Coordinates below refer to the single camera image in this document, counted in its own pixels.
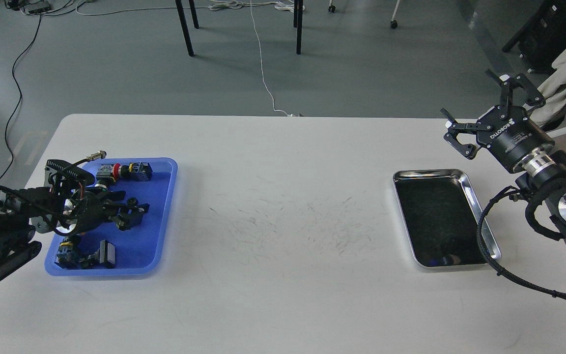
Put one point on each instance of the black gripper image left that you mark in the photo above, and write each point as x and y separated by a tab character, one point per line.
95	209

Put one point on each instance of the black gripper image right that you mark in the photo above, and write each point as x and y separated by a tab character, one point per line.
516	140

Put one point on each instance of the silver metal tray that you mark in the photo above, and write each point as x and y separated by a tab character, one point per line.
440	211

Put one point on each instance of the black cabinet background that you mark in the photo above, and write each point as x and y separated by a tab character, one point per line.
543	37

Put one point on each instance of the black table leg left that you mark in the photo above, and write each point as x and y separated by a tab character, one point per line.
183	23

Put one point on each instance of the black table leg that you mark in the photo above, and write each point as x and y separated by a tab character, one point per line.
183	23
298	9

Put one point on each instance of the black table leg right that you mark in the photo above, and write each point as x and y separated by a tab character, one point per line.
298	9

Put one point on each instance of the red push button switch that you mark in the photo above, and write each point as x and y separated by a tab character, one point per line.
111	173

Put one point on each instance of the black rectangular switch block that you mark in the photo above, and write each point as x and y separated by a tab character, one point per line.
104	256

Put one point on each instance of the yellow push button switch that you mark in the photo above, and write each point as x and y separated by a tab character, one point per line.
68	253

